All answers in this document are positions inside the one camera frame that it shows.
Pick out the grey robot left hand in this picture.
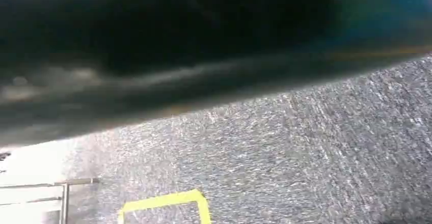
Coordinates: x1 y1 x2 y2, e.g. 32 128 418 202
0 0 432 147

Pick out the steel bench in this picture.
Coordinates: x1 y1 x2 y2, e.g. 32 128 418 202
0 178 100 224

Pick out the yellow floor tape corner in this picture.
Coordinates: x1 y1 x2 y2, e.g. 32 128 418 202
117 188 213 224

